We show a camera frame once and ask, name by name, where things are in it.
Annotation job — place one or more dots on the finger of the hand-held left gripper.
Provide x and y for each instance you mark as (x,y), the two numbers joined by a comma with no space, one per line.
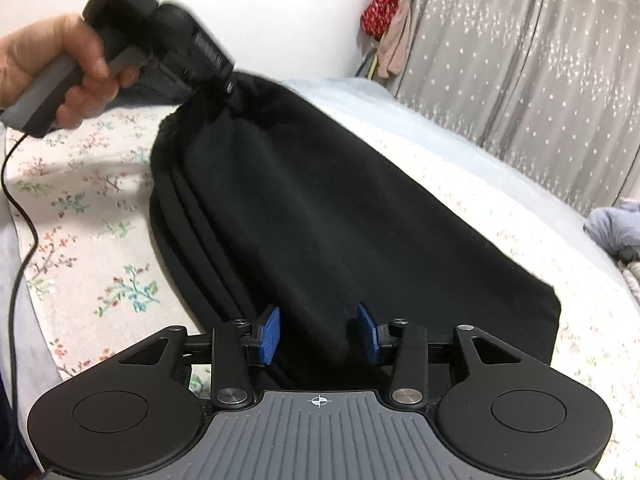
(227,91)

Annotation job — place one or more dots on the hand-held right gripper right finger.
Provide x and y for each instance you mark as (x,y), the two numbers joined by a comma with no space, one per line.
(369,336)

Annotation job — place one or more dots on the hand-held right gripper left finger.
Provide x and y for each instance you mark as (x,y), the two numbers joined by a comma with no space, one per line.
(270,336)

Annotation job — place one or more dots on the black pants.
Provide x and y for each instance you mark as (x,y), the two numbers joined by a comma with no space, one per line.
(310,220)

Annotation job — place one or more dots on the person's left hand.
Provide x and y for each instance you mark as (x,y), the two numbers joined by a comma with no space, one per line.
(45,50)

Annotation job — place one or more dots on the pink hanging cloth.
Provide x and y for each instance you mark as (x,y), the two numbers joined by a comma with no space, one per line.
(395,47)

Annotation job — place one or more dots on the floral printed blanket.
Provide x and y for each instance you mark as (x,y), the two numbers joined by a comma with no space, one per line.
(90,200)

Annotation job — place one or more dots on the red floral hanging bag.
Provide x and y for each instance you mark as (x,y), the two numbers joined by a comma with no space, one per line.
(382,7)

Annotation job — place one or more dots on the light blue quilt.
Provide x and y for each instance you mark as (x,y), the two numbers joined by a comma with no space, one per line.
(612,230)

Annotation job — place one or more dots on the person's dark blue clothing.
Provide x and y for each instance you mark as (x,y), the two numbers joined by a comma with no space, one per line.
(9,435)

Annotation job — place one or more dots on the grey star patterned curtain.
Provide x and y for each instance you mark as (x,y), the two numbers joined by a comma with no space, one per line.
(525,60)

